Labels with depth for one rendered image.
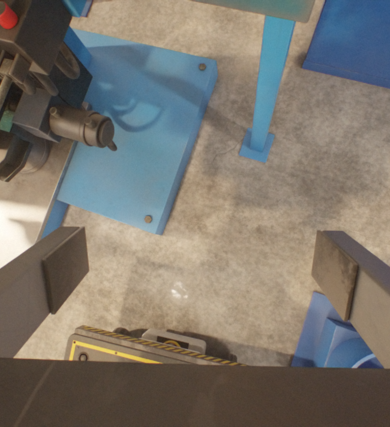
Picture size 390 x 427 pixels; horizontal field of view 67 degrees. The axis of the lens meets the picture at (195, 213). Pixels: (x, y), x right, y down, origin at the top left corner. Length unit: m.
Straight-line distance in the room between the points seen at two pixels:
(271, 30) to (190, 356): 0.96
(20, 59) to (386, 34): 1.21
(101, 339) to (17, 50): 0.92
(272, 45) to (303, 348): 1.13
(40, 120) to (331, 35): 1.12
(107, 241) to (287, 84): 1.14
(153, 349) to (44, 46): 0.92
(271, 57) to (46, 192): 1.10
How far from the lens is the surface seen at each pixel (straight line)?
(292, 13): 0.44
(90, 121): 0.99
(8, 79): 0.58
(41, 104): 1.11
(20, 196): 1.58
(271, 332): 1.41
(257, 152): 1.43
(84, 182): 1.45
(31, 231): 1.52
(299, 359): 1.44
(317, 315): 1.41
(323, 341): 1.38
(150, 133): 1.40
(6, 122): 1.26
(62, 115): 1.08
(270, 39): 0.78
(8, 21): 0.56
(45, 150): 1.52
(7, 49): 0.59
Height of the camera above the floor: 1.36
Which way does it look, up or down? 79 degrees down
